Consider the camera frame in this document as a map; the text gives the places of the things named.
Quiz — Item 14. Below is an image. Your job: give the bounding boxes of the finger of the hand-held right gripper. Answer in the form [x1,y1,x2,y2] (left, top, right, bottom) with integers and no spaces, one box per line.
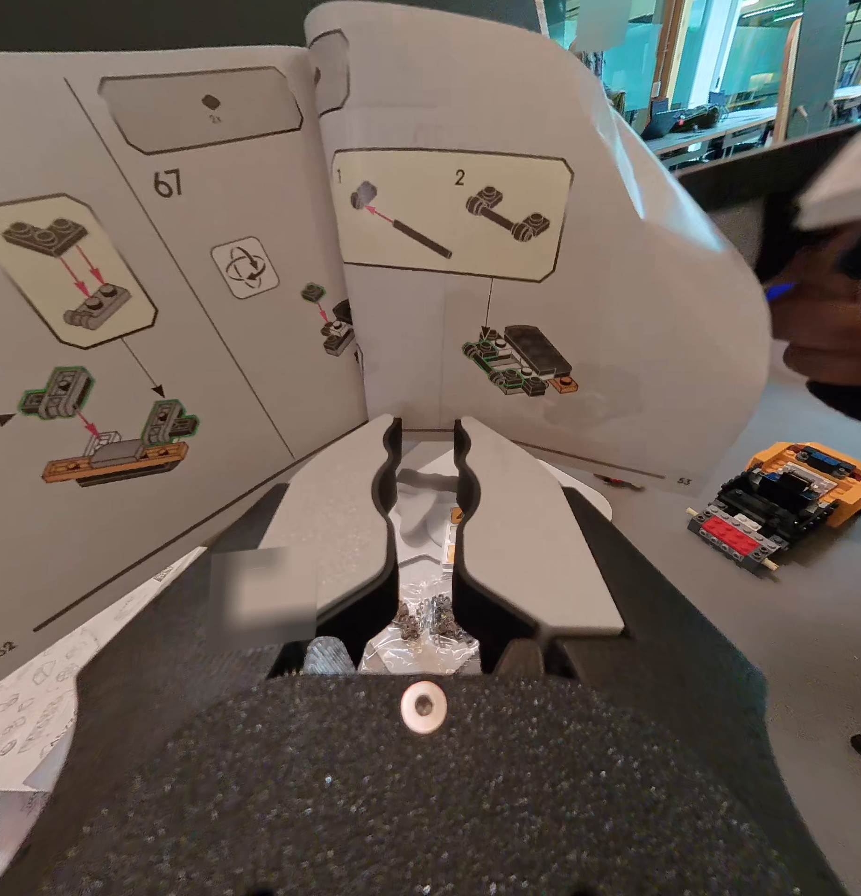
[795,129,861,232]

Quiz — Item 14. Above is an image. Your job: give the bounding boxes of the clear bag of black parts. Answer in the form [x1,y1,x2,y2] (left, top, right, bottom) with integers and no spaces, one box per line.
[360,573,482,674]

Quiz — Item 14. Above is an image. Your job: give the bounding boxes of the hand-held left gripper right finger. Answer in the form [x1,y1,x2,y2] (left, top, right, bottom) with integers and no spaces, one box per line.
[452,416,625,674]

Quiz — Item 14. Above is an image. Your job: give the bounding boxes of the partly built lego car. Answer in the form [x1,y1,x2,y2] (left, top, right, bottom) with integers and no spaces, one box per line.
[686,441,861,580]

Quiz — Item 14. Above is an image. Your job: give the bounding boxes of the lego instruction booklet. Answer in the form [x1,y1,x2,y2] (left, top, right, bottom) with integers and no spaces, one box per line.
[0,0,776,688]

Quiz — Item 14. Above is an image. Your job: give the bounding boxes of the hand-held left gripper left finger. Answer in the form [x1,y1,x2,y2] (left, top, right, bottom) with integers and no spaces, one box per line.
[257,413,403,648]

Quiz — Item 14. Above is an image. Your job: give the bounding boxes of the orange printed packet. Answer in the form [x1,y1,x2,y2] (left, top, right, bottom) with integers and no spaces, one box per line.
[441,505,468,567]

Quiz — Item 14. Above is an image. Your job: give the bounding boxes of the wooden background desk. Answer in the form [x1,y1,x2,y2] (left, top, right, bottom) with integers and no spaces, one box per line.
[644,104,783,170]

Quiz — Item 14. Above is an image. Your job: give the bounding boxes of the white paper bags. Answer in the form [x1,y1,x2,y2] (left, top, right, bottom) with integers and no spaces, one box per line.
[0,546,209,876]

